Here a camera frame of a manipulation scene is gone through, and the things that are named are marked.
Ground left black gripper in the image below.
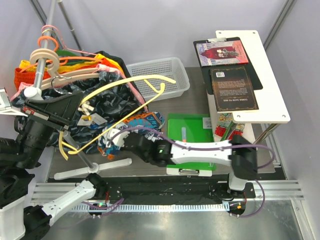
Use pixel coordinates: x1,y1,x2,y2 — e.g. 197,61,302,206
17,88,87,166

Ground white side table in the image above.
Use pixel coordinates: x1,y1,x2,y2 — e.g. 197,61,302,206
215,30,291,144

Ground pink clothes hanger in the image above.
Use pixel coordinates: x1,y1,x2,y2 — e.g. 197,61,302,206
41,24,97,56

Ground orange knitted shorts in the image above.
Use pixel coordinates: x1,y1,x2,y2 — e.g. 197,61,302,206
14,56,126,91

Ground orange clothes hanger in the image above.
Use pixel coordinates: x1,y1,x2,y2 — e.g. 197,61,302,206
34,35,99,67

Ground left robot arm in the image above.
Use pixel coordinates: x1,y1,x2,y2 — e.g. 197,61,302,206
0,91,108,240

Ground white rack base foot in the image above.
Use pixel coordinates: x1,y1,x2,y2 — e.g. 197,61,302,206
53,158,132,180

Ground white garment tags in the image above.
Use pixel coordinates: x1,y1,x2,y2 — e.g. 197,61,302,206
77,100,107,129

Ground green clipboard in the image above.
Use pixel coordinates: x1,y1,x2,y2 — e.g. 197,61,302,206
166,113,217,177

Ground orange marker pen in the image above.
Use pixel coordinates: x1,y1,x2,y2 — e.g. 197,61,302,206
181,127,187,143

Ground white perforated plastic basket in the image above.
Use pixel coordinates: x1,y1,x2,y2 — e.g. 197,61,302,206
126,57,190,101

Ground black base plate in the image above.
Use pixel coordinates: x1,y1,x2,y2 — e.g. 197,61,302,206
104,175,256,205

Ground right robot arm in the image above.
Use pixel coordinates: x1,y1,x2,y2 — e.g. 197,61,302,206
123,132,258,198

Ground beige wooden hanger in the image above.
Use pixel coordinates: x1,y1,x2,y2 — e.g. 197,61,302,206
29,48,102,89

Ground black hardcover book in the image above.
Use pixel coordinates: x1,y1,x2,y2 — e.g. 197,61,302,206
209,66,259,113

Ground red illustrated book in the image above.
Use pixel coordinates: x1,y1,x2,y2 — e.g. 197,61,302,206
195,39,249,67

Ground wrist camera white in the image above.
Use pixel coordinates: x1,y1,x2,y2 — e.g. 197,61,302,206
106,128,130,148
0,88,27,117

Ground white cable duct strip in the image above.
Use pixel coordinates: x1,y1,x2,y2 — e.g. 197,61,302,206
72,202,231,213

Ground yellow shorts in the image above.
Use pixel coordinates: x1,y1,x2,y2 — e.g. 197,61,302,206
19,53,108,73

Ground colourful patterned shorts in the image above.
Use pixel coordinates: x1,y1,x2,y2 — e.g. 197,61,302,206
97,112,165,160

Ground black garment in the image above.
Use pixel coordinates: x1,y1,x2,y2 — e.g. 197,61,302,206
96,50,131,78

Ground black clipboard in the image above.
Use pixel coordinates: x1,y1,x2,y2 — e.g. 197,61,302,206
193,36,263,95

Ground aluminium rail frame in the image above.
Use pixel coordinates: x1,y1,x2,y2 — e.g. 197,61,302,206
45,180,314,240

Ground silver clothes rack pole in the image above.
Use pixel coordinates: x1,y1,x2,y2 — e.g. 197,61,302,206
23,0,101,173

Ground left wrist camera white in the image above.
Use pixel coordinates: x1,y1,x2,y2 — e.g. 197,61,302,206
0,88,27,117

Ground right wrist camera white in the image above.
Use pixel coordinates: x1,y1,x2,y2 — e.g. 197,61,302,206
106,128,130,148

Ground dark patterned shorts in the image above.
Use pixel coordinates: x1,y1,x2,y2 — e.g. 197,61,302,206
41,71,141,147

